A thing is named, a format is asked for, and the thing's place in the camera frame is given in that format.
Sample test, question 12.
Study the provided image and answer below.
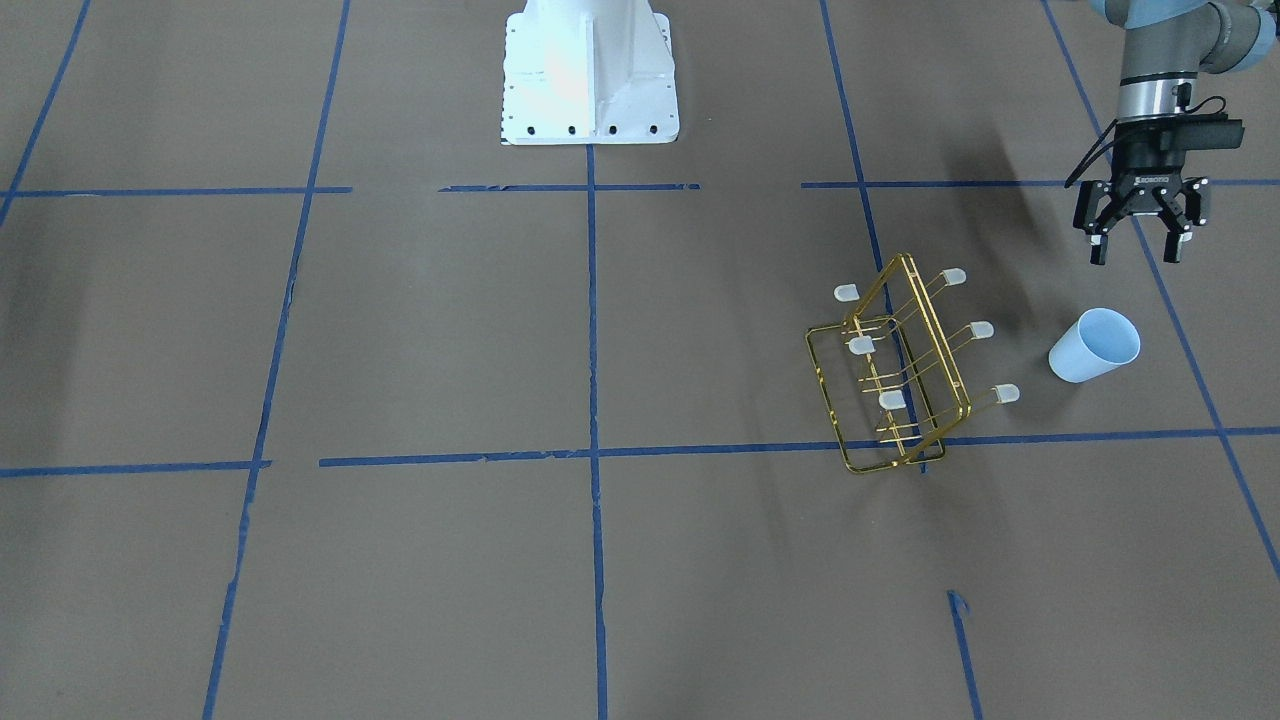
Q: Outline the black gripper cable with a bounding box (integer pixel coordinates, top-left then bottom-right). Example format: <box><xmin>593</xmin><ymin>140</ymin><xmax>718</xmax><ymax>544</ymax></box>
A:
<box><xmin>1064</xmin><ymin>96</ymin><xmax>1229</xmax><ymax>190</ymax></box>

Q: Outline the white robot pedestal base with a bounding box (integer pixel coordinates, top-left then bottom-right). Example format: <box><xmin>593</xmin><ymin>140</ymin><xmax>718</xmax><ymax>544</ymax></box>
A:
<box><xmin>500</xmin><ymin>1</ymin><xmax>680</xmax><ymax>146</ymax></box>

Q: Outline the light blue plastic cup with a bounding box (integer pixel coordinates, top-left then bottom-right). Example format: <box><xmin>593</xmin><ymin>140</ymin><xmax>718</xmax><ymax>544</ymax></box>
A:
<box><xmin>1048</xmin><ymin>307</ymin><xmax>1142</xmax><ymax>383</ymax></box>

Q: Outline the gold wire cup holder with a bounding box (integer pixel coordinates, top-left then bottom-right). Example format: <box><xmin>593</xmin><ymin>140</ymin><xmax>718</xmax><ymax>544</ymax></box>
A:
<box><xmin>804</xmin><ymin>252</ymin><xmax>1021</xmax><ymax>475</ymax></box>

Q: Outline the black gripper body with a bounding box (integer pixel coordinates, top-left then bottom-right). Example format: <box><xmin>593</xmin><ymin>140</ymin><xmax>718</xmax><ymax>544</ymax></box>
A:
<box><xmin>1074</xmin><ymin>117</ymin><xmax>1245</xmax><ymax>233</ymax></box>

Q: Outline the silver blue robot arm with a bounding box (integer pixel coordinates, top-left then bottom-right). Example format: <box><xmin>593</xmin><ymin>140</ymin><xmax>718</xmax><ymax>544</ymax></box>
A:
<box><xmin>1064</xmin><ymin>1</ymin><xmax>1277</xmax><ymax>265</ymax></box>

